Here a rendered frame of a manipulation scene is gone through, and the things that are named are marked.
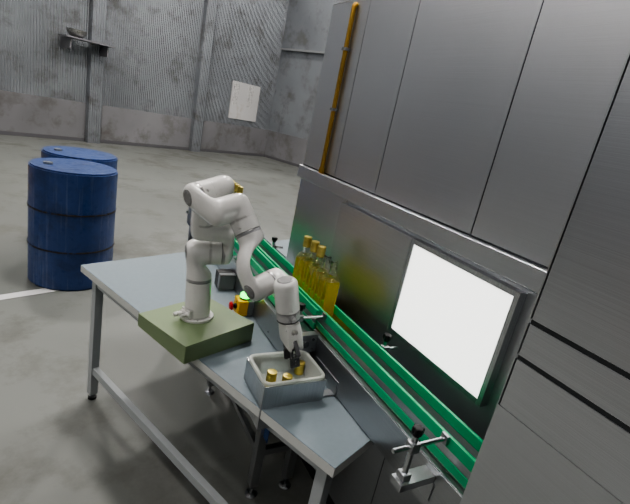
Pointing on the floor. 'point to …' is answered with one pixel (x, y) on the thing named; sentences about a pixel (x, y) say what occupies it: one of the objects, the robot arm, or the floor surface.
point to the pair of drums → (70, 215)
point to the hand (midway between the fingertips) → (291, 357)
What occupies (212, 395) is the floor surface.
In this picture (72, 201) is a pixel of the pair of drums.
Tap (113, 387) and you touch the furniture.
